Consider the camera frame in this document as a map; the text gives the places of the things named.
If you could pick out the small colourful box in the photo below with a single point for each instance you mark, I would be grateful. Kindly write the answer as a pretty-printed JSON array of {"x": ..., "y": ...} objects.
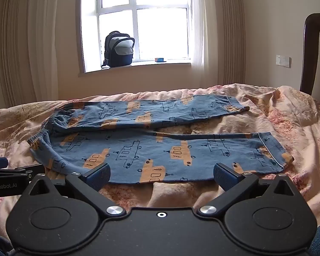
[{"x": 160, "y": 60}]

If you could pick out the blue patterned pants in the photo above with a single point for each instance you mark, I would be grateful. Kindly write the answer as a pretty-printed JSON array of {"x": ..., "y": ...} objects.
[{"x": 154, "y": 152}]

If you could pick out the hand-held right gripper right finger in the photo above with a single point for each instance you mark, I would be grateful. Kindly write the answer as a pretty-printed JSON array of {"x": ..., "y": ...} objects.
[{"x": 223, "y": 176}]

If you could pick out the pink floral blanket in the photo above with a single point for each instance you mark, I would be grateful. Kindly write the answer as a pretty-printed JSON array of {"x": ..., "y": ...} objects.
[{"x": 282, "y": 122}]

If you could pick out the white wall socket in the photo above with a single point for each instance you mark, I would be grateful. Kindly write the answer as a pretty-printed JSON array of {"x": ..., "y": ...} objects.
[{"x": 283, "y": 60}]

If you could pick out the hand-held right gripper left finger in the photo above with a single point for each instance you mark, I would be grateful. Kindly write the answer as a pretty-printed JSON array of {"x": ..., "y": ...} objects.
[{"x": 100, "y": 175}]

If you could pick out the dark blue backpack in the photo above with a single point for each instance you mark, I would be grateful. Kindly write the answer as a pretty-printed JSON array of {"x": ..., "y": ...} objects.
[{"x": 118, "y": 50}]

